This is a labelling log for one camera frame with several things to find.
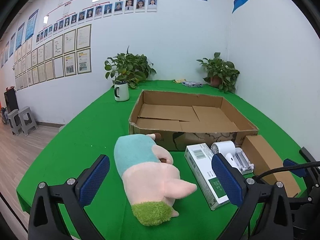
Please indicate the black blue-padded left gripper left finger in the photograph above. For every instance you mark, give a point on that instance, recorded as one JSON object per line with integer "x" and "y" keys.
{"x": 46, "y": 220}

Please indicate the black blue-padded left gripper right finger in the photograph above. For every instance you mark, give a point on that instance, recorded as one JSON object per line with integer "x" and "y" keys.
{"x": 263, "y": 209}

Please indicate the small brown cardboard box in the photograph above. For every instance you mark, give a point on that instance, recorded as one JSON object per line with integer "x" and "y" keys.
{"x": 264, "y": 158}

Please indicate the white folding phone stand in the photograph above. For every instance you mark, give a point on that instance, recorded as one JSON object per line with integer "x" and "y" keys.
{"x": 243, "y": 163}

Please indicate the white handheld fan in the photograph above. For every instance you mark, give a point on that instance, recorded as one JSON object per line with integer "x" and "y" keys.
{"x": 227, "y": 149}

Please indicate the white green product box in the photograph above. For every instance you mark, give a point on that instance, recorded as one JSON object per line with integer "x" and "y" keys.
{"x": 199, "y": 159}

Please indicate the pink plush pig toy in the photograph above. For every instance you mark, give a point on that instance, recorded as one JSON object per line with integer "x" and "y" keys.
{"x": 151, "y": 181}

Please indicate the grey plastic stool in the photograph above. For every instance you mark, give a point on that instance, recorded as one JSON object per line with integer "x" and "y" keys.
{"x": 27, "y": 120}
{"x": 14, "y": 122}

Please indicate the black cabinet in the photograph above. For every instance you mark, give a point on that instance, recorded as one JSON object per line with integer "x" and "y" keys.
{"x": 11, "y": 100}

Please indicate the large open cardboard box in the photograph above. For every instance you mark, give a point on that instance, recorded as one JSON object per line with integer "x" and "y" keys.
{"x": 184, "y": 119}

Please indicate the right potted green plant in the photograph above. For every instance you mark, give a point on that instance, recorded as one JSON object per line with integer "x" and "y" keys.
{"x": 221, "y": 74}

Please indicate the potted green plant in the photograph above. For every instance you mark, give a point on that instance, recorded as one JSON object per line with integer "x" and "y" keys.
{"x": 130, "y": 68}
{"x": 221, "y": 74}

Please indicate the white enamel mug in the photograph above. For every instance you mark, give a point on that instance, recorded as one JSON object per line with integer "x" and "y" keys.
{"x": 121, "y": 91}

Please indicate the patterned tissue pack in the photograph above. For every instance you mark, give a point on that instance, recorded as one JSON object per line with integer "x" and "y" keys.
{"x": 192, "y": 84}

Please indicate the yellow packet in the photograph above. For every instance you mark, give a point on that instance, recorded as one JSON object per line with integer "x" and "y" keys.
{"x": 180, "y": 81}

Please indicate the framed certificate lower right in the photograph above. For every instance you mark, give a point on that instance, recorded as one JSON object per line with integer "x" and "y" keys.
{"x": 84, "y": 61}

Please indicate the framed certificate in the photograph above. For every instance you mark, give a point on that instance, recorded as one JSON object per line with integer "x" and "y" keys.
{"x": 84, "y": 61}
{"x": 83, "y": 37}

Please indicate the left potted green plant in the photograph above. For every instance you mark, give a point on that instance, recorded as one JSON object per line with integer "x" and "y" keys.
{"x": 130, "y": 68}

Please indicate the framed certificate upper right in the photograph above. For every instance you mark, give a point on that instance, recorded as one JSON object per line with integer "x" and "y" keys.
{"x": 83, "y": 37}

